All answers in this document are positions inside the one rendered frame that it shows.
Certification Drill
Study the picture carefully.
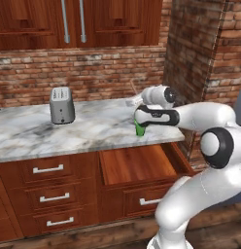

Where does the silver drawer handle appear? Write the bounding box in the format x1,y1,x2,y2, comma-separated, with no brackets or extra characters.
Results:
46,216,75,228
32,163,65,175
39,192,71,203
139,196,163,207

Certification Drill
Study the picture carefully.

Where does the long silver cupboard handle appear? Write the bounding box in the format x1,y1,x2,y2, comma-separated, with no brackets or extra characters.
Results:
60,0,71,45
78,0,87,44

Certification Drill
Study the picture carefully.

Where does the thin tan straw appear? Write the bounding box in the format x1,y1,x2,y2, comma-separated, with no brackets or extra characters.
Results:
130,78,138,96

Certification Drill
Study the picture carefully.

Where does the silver toaster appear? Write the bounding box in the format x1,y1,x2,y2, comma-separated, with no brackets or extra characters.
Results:
49,86,77,125

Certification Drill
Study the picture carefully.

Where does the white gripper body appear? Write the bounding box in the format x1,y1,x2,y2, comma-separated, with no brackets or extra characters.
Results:
124,93,145,109

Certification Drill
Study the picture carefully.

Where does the open wooden drawer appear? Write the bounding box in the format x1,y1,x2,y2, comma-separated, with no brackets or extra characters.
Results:
98,142,197,188

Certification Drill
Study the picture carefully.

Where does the wooden drawer front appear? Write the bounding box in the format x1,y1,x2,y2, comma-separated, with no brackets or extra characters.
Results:
18,155,98,185
33,207,99,235
121,184,175,219
25,181,99,212

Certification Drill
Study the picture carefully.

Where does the green smoothie cup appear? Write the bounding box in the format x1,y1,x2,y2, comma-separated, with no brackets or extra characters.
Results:
133,118,147,137

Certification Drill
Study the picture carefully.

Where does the wooden wall cupboard door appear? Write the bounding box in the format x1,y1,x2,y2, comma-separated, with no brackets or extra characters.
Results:
0,0,77,52
75,0,164,49

